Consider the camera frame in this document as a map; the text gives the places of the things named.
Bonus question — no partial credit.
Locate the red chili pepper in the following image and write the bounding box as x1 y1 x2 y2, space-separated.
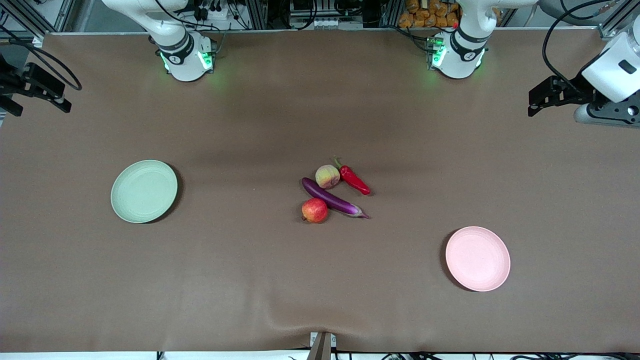
333 156 372 196

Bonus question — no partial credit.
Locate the yellow pink peach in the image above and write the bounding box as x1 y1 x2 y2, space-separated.
315 164 341 190

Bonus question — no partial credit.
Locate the long purple eggplant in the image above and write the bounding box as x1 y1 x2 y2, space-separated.
301 177 371 220

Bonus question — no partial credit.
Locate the red round apple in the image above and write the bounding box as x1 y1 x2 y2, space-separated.
301 198 329 224

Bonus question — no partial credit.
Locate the dark grey rounded seat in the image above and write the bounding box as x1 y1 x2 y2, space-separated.
539 0 626 26

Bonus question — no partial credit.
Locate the light green round plate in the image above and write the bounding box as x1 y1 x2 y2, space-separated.
110 159 179 224

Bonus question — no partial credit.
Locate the bag of orange snacks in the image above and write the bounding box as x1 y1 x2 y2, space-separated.
398 0 460 29

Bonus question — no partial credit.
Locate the pink round plate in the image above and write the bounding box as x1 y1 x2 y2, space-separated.
445 226 511 293

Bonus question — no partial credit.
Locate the white power strip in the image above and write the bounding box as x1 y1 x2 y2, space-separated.
192 0 236 23

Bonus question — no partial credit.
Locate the brown table cloth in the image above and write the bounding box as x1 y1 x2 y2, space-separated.
0 27 640 353

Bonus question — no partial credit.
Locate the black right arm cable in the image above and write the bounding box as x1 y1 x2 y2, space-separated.
0 37 83 92

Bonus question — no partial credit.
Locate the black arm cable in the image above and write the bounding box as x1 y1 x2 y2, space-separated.
542 0 613 96
0 37 83 92

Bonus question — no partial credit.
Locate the aluminium frame profile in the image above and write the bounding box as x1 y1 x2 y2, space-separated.
10 0 76 47
597 0 640 41

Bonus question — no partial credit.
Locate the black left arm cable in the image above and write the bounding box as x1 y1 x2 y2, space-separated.
542 0 613 96

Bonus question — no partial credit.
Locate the grey table edge bracket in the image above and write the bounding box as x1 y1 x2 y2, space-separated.
306 331 337 360

